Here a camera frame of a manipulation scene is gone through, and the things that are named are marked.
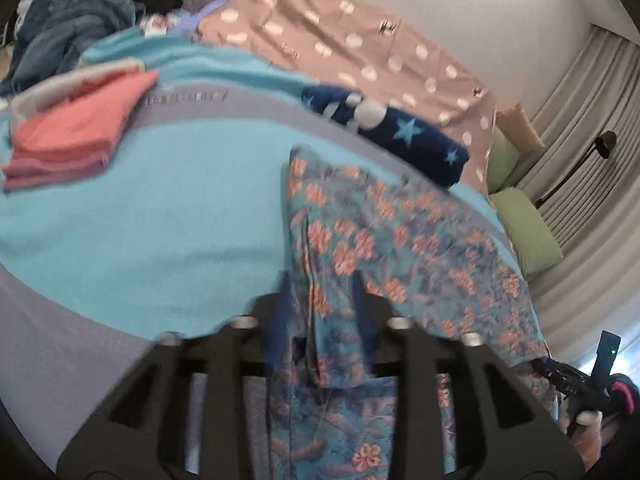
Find blue denim clothes pile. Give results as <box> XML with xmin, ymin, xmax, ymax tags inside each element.
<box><xmin>1</xmin><ymin>0</ymin><xmax>145</xmax><ymax>99</ymax></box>

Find folded coral pink clothes stack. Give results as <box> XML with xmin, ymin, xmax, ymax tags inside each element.
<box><xmin>1</xmin><ymin>58</ymin><xmax>160</xmax><ymax>191</ymax></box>

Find beige pleated curtain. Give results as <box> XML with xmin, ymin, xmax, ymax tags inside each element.
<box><xmin>506</xmin><ymin>26</ymin><xmax>639</xmax><ymax>364</ymax></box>

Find black floor lamp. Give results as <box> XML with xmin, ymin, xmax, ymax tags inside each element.
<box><xmin>535</xmin><ymin>130</ymin><xmax>617</xmax><ymax>209</ymax></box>

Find green pillow far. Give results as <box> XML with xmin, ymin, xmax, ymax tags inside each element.
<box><xmin>486</xmin><ymin>127</ymin><xmax>520</xmax><ymax>194</ymax></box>

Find beige pillow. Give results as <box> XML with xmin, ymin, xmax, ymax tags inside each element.
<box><xmin>496</xmin><ymin>103</ymin><xmax>544</xmax><ymax>153</ymax></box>

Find navy star-patterned garment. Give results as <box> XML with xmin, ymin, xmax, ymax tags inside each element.
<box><xmin>302</xmin><ymin>84</ymin><xmax>470</xmax><ymax>188</ymax></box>

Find turquoise grey striped blanket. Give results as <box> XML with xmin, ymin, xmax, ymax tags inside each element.
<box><xmin>0</xmin><ymin>27</ymin><xmax>532</xmax><ymax>470</ymax></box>

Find pink polka dot sheet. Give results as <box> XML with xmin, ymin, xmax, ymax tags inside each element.
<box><xmin>196</xmin><ymin>0</ymin><xmax>497</xmax><ymax>193</ymax></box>

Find green pillow near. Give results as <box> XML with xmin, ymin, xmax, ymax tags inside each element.
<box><xmin>489</xmin><ymin>188</ymin><xmax>563</xmax><ymax>276</ymax></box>

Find green pillow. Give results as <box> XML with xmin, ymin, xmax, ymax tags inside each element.
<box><xmin>489</xmin><ymin>188</ymin><xmax>563</xmax><ymax>276</ymax></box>
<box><xmin>486</xmin><ymin>127</ymin><xmax>520</xmax><ymax>194</ymax></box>

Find floral blue orange garment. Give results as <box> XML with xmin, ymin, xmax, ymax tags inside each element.
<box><xmin>268</xmin><ymin>148</ymin><xmax>558</xmax><ymax>479</ymax></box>

